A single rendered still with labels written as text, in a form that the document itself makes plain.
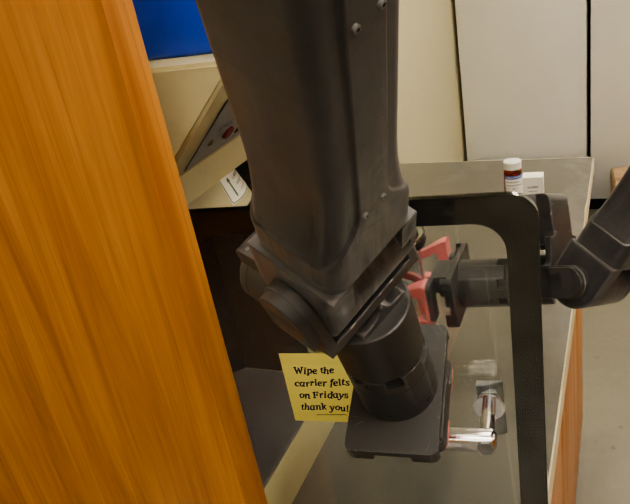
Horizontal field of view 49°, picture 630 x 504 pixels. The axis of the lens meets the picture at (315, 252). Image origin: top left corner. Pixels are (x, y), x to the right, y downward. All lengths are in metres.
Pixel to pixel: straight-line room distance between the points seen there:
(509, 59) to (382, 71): 3.43
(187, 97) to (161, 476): 0.33
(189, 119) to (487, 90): 3.23
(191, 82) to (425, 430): 0.30
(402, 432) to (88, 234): 0.26
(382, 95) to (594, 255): 0.54
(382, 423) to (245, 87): 0.31
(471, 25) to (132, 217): 3.24
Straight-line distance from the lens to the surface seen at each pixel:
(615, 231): 0.75
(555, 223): 0.80
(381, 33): 0.22
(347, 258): 0.30
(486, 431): 0.57
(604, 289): 0.76
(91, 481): 0.72
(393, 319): 0.41
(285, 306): 0.35
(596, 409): 2.51
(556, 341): 1.15
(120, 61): 0.45
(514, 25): 3.62
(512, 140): 3.77
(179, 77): 0.53
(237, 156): 0.74
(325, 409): 0.64
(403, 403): 0.47
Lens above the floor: 1.58
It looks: 25 degrees down
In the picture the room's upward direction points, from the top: 11 degrees counter-clockwise
